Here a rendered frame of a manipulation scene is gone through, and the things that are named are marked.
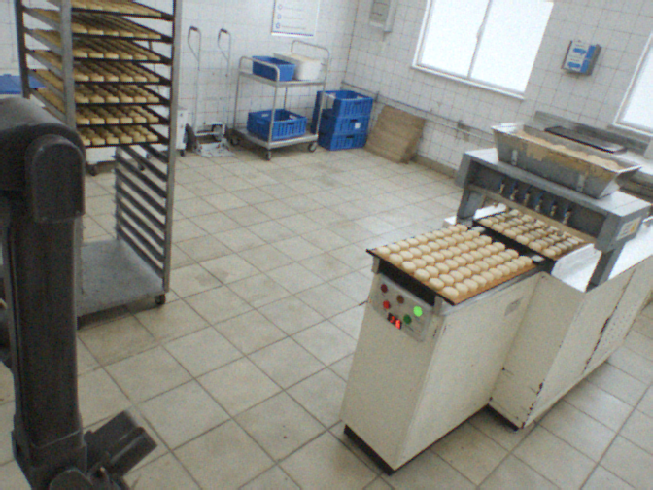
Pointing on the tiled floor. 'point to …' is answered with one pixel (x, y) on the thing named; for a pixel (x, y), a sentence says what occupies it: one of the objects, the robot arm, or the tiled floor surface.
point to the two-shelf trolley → (275, 104)
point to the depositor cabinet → (567, 327)
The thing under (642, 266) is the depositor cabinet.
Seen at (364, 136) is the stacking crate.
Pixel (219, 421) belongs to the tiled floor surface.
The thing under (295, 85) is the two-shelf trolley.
